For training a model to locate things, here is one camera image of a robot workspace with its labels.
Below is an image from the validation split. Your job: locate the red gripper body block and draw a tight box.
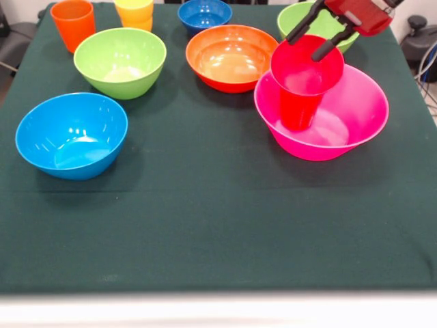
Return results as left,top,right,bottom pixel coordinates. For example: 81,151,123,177
324,0,396,38

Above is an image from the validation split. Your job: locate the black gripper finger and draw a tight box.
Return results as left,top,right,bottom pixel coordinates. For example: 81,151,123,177
311,23,360,63
285,0,326,46

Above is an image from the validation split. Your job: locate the small crimson pink bowl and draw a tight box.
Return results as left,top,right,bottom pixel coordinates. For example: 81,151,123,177
270,34,346,97

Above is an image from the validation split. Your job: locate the red cup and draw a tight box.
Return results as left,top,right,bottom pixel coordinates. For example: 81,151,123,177
279,87,324,132

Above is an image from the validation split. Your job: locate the orange bowl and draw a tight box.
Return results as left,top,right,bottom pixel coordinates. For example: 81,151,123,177
185,24,280,94

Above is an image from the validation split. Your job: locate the lime green bowl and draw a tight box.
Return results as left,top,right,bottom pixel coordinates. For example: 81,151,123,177
277,1,360,55
73,27,167,100

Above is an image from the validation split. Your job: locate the large magenta bowl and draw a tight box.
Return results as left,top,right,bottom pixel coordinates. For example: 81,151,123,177
253,64,390,162

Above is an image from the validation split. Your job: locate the small dark blue bowl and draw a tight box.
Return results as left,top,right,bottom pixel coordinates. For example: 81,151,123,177
177,0,234,35

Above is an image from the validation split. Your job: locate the yellow cup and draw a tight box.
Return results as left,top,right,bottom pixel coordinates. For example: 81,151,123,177
113,0,155,33

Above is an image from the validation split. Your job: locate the dark green table cloth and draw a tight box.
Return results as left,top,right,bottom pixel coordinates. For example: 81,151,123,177
0,2,437,295

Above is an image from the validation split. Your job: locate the orange cup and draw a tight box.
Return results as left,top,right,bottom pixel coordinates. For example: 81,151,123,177
50,0,97,54

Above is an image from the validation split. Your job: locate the light blue bowl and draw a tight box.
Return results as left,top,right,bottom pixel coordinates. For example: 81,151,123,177
14,92,129,181

